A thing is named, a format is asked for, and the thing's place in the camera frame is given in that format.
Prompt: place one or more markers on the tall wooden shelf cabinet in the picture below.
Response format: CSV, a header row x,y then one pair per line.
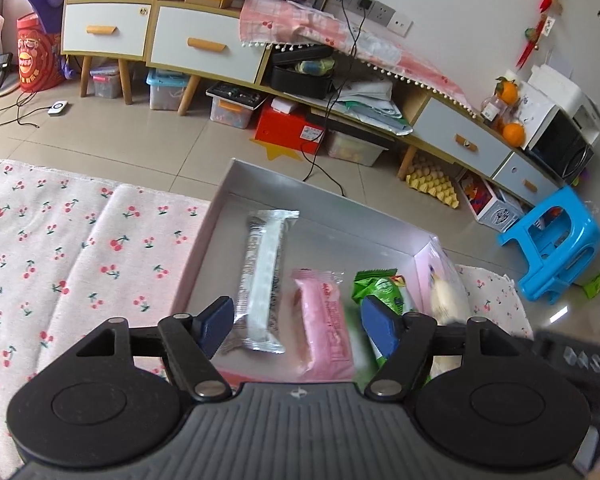
x,y
75,62

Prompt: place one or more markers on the white crate with toys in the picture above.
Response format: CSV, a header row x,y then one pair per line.
x,y
497,210

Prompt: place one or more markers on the clear box pink lid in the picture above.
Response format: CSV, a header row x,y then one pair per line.
x,y
106,85

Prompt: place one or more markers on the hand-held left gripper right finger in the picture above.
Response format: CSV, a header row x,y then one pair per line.
x,y
380,327

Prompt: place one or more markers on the yellow star floor sticker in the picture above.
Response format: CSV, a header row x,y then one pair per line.
x,y
280,152

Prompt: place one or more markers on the clear plastic storage box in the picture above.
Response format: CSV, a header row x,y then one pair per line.
x,y
352,150

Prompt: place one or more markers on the blue plastic stool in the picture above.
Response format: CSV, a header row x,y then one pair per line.
x,y
575,240

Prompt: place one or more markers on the black open case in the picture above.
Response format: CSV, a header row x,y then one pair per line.
x,y
300,85

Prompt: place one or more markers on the green snack packet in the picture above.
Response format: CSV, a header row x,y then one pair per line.
x,y
380,285

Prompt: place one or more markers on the red patterned gift bag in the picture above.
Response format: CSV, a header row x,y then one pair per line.
x,y
37,55

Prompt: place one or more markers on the pink snack packet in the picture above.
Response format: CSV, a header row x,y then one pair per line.
x,y
325,320

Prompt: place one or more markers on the yellow egg tray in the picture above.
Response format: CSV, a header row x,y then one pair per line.
x,y
432,182

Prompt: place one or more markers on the green packet on floor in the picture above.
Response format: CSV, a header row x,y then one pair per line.
x,y
597,285

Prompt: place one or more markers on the white floor device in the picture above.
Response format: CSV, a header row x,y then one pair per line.
x,y
58,109

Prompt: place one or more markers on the cherry print tablecloth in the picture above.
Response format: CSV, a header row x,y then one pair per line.
x,y
55,260

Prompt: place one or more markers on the clear box black lid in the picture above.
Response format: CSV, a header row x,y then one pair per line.
x,y
232,107

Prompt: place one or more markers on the black and white microwave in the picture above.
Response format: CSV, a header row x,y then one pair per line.
x,y
560,145

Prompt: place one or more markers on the pink cherry print cloth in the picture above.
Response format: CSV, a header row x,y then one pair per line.
x,y
300,17

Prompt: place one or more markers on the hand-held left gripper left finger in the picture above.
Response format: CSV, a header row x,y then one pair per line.
x,y
215,325

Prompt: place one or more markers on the white printer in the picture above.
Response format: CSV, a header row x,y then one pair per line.
x,y
570,92

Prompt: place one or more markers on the black handheld device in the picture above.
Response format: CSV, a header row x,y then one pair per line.
x,y
2,72

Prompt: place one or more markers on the clear box blue lid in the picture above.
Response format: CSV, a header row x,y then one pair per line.
x,y
166,92

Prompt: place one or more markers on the low wooden cabinet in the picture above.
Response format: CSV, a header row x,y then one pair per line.
x,y
430,147

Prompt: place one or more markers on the orange fruit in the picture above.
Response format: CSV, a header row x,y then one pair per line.
x,y
508,92
513,135

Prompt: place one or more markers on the silver snack packet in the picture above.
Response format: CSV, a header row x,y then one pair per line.
x,y
265,270

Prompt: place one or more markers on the pile of papers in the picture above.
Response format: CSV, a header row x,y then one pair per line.
x,y
375,107

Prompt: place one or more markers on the red shoe box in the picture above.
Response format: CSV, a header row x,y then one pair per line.
x,y
285,127

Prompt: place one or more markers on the clear glass jar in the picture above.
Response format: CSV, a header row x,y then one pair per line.
x,y
492,109

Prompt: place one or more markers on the pink cardboard box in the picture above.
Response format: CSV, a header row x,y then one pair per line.
x,y
330,230

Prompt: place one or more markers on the pale yellow snack packet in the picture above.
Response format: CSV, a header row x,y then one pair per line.
x,y
445,300

